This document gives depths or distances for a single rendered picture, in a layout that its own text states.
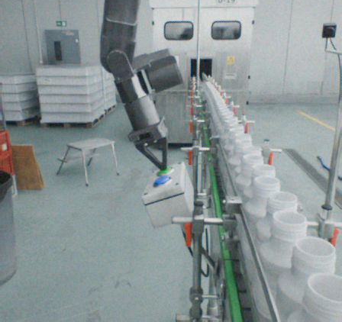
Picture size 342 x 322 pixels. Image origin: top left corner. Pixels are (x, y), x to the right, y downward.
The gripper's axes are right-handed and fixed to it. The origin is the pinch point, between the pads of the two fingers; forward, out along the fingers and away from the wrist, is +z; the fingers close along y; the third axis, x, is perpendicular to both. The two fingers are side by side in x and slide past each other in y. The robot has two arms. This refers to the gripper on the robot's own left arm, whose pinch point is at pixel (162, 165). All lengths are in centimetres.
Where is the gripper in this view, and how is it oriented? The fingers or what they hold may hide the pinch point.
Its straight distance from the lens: 68.6
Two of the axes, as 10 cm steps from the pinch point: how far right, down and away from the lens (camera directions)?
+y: 0.6, -2.9, 9.5
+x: -9.4, 3.1, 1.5
